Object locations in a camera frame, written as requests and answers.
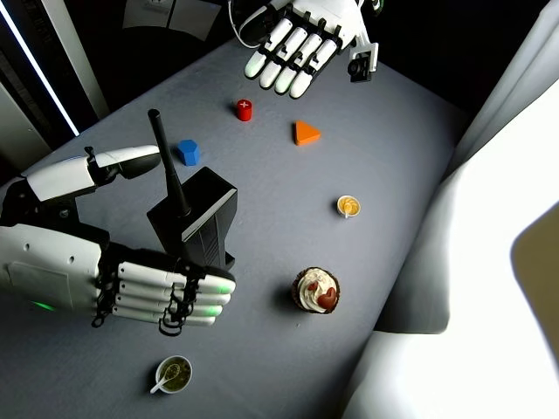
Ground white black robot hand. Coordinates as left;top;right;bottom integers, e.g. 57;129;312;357
238;0;371;100
0;145;238;337

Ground black walkie-talkie radio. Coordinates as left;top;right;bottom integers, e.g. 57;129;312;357
146;108;239;272

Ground orange triangle block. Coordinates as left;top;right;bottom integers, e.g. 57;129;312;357
291;120;322;147

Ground toy bowl green soup spoon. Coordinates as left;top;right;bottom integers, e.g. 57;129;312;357
149;354;194;395

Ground blue hexagon block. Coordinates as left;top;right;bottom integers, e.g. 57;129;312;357
176;139;202;168

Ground toy bowl yellow soup spoon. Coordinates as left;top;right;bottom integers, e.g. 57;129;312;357
336;195;362;219

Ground white light strip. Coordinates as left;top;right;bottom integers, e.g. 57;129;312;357
0;6;80;137

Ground grey table cloth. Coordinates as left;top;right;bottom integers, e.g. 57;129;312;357
0;37;472;419

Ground toy cupcake white cream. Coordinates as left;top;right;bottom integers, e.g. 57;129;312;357
291;266;342;315

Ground white backdrop curtain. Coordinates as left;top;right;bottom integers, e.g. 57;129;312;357
340;0;559;419

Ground beige board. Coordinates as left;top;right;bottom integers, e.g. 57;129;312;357
509;208;559;353

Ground wrist camera on white bracket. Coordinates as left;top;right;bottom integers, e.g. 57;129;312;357
348;30;380;84

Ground light grey cable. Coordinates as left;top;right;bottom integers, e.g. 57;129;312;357
227;0;268;48

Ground white wall panel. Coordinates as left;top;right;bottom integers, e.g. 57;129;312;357
121;0;224;43

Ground grey metal post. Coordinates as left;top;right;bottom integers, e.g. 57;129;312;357
41;0;110;120

